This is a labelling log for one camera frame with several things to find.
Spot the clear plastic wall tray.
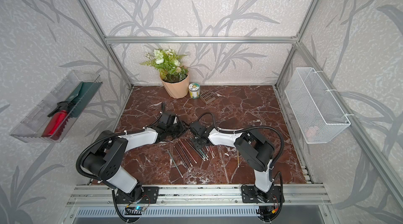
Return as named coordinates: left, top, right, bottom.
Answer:
left=10, top=70, right=103, bottom=143

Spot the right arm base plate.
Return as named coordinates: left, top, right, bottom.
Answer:
left=240, top=185, right=284, bottom=204

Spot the circuit board with wires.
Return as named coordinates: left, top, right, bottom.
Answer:
left=124, top=204, right=150, bottom=216

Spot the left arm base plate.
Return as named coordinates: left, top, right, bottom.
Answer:
left=115, top=186, right=160, bottom=204

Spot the green garden trowel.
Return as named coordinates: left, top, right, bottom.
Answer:
left=65, top=82, right=94, bottom=118

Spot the blue striped pencil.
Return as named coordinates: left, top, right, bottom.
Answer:
left=178, top=142, right=193, bottom=167

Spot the pink object in basket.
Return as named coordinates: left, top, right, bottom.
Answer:
left=305, top=126, right=319, bottom=141

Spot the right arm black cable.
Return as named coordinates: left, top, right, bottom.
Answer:
left=196, top=112, right=285, bottom=171

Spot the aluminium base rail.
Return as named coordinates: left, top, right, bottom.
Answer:
left=66, top=184, right=331, bottom=207

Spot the brown slotted plastic piece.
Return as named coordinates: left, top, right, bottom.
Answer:
left=200, top=91, right=216, bottom=104

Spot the terracotta pot with plant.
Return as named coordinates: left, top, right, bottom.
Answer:
left=141, top=49, right=190, bottom=99

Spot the blue pencil purple cap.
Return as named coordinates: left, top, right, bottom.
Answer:
left=198, top=149, right=209, bottom=161

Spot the yellow green tin can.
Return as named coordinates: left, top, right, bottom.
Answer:
left=188, top=83, right=200, bottom=99

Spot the red striped pencil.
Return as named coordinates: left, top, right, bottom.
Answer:
left=179, top=141, right=197, bottom=164

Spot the red spray bottle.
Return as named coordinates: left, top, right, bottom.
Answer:
left=42, top=102, right=75, bottom=141

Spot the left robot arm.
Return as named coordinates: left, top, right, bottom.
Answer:
left=76, top=111, right=188, bottom=194

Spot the white wire mesh basket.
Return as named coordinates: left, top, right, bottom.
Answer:
left=285, top=67, right=351, bottom=144

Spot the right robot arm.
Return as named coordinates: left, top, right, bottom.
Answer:
left=190, top=122, right=275, bottom=193

